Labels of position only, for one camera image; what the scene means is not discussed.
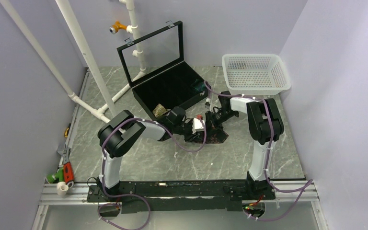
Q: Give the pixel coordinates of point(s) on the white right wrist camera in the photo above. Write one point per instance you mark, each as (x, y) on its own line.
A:
(208, 103)

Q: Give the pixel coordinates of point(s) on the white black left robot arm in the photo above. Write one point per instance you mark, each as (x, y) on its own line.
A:
(119, 135)

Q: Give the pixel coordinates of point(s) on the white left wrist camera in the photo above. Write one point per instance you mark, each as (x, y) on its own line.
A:
(197, 125)

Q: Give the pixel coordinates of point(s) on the green white pipe fitting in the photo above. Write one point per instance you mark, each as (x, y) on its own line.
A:
(58, 179)

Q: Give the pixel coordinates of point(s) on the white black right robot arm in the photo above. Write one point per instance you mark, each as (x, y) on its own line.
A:
(265, 126)

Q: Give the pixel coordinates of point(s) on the orange webcam on pipe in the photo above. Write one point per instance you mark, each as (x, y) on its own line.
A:
(116, 27)

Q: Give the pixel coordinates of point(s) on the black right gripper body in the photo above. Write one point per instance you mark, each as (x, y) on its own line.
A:
(216, 119)

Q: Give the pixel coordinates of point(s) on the rolled gold tie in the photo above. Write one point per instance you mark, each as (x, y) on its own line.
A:
(160, 110)

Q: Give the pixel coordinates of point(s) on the white plastic mesh basket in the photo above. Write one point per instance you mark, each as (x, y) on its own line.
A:
(255, 74)

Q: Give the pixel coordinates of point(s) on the rolled teal tie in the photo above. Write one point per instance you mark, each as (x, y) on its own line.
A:
(198, 86)

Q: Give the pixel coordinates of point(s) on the navy orange paisley tie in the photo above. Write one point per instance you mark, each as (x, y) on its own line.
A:
(213, 136)

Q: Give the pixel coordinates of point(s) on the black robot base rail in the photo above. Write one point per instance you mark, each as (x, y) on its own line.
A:
(141, 196)

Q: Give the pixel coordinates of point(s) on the red handled clamp tool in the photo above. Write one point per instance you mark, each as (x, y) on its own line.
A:
(67, 167)

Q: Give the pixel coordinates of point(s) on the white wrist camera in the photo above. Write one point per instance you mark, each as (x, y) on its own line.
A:
(208, 103)
(197, 125)

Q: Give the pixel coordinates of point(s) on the aluminium table frame rail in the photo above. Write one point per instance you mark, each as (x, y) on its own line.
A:
(284, 191)

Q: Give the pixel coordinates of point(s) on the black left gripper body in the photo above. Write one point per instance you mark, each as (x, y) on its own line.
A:
(185, 129)

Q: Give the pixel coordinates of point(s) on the black tie storage box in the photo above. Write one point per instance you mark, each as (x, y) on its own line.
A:
(167, 77)

